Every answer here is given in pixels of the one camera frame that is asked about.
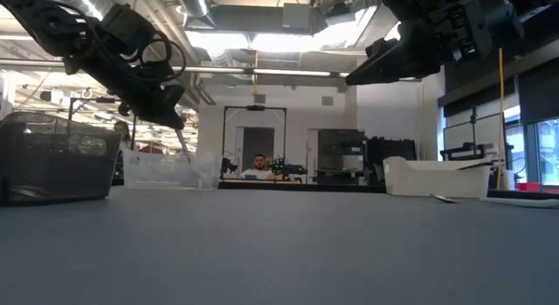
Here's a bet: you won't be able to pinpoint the black equipment stand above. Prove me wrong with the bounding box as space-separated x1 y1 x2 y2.
439 106 495 162

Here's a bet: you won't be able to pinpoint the light blue handled spoon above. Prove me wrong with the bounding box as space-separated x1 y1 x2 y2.
430 193 559 209

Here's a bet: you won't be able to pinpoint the black cabinet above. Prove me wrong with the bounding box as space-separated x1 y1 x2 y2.
316 128 366 185

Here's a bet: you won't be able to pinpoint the silver ventilation duct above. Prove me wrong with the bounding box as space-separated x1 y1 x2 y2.
175 0 216 29

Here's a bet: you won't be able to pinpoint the silver cutlery piece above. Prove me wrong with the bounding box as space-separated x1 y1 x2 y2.
175 128 192 163

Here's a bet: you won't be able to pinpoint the clear plastic bin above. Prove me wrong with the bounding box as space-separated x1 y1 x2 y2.
121 148 223 191

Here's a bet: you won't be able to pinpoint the black cable loop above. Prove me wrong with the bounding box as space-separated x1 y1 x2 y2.
82 29 188 86

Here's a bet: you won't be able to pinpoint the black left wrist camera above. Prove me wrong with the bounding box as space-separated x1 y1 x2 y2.
100 3 155 57

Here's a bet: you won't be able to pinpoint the gray ceiling unit box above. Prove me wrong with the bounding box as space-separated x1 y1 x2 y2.
281 2 314 31

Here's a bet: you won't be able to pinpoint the white plastic bin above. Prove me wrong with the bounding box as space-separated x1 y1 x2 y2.
383 156 493 199

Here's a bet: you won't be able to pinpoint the yellow vertical pole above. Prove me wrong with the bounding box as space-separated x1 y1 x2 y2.
496 46 507 191

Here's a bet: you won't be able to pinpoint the black metal gantry frame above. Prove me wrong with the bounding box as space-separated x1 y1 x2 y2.
222 105 288 180

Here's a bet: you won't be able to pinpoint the brown cutlery piece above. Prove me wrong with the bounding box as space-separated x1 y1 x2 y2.
456 161 495 171

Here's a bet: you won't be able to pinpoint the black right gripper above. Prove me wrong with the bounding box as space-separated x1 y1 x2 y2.
344 0 525 87

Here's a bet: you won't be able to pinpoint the long ceiling light strip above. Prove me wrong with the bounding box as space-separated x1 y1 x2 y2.
0 59 350 79

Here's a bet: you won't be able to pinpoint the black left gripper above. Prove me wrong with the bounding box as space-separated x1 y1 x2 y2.
65 45 187 131

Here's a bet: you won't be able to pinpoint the black equipment cases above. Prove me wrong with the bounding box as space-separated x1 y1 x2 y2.
365 137 418 184

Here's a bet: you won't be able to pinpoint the person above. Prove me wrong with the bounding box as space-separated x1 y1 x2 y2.
113 120 133 151
239 154 281 181

